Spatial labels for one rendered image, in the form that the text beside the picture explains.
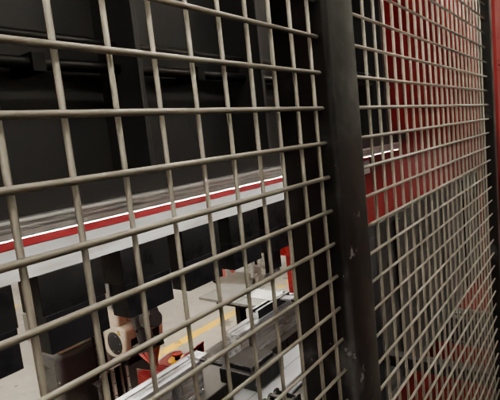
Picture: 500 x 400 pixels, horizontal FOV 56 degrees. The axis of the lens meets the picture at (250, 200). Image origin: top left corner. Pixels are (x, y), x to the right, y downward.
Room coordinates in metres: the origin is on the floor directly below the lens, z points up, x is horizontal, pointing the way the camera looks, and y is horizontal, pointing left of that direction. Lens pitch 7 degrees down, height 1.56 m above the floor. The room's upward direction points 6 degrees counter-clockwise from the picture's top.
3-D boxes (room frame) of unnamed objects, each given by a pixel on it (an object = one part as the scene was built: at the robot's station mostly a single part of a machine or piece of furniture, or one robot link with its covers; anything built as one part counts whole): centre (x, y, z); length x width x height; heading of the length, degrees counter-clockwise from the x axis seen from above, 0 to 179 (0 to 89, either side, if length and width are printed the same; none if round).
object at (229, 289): (1.69, 0.07, 1.00); 0.26 x 0.18 x 0.01; 53
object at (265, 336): (1.56, -0.02, 0.92); 0.39 x 0.06 x 0.10; 143
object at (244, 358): (1.14, 0.10, 1.01); 0.26 x 0.12 x 0.05; 53
